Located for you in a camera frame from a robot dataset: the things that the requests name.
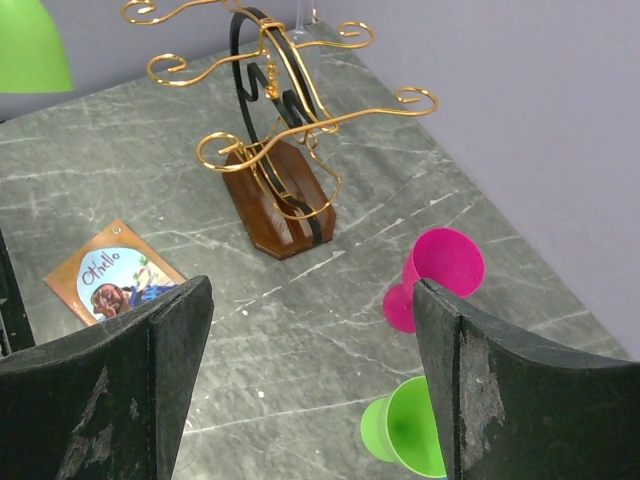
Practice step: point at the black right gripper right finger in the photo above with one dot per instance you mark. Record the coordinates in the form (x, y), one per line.
(510, 404)

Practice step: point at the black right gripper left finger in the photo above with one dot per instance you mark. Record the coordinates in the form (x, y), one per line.
(109, 401)

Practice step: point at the light green plastic wine glass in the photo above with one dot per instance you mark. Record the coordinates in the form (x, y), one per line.
(33, 59)

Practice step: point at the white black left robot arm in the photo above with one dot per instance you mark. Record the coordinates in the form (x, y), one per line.
(16, 332)

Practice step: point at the pink plastic wine glass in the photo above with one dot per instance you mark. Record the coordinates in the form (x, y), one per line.
(447, 256)

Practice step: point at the clear glass hanging on rack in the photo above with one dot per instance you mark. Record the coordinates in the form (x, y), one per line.
(305, 18)

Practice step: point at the Othello picture book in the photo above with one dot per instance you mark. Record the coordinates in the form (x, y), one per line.
(114, 272)

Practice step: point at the gold wire wine glass rack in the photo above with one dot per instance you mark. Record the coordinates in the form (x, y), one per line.
(269, 176)

